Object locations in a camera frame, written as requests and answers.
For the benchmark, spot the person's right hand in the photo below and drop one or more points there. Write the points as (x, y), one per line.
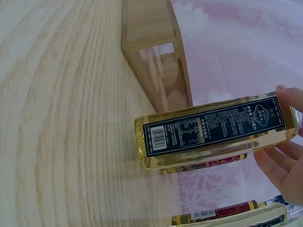
(284, 170)

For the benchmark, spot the oil bottle with dark label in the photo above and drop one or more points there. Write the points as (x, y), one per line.
(213, 130)

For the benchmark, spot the oil bottle with red label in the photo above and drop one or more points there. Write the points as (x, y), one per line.
(213, 163)
(236, 214)

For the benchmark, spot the wooden rack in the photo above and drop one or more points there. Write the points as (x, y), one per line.
(151, 28)

